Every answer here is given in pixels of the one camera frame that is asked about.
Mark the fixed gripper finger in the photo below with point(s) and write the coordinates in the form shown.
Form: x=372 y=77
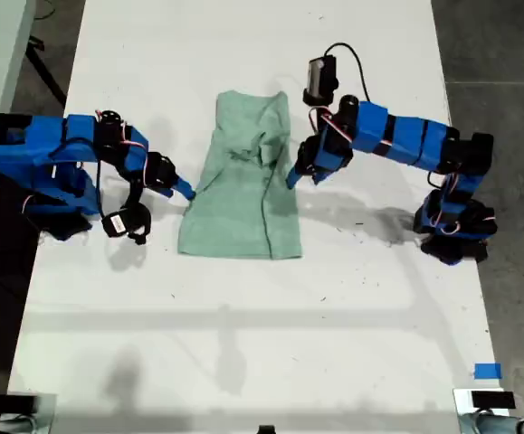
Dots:
x=165 y=191
x=320 y=176

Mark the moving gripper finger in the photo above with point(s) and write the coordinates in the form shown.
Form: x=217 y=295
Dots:
x=184 y=187
x=293 y=178

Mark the pale green T-shirt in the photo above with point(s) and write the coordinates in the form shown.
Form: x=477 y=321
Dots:
x=239 y=217

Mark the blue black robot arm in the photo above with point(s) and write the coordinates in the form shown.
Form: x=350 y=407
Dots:
x=406 y=135
x=17 y=144

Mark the black stand leg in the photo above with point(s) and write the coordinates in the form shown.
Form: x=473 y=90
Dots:
x=46 y=72

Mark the blue tape strip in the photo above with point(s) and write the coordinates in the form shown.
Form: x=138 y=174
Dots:
x=488 y=370

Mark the small black box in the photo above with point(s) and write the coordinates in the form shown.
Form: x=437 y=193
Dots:
x=492 y=400
x=15 y=403

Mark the pale grey tube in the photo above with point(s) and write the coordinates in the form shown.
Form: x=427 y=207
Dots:
x=492 y=425
x=8 y=427

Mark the camera black stalk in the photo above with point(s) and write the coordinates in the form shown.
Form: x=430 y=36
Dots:
x=134 y=196
x=313 y=97

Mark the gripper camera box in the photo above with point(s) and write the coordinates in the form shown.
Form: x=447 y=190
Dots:
x=320 y=77
x=116 y=223

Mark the silver metal bracket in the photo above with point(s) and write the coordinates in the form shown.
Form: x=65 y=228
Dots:
x=46 y=409
x=461 y=400

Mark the small black mount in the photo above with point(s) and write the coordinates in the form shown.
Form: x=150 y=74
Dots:
x=266 y=430

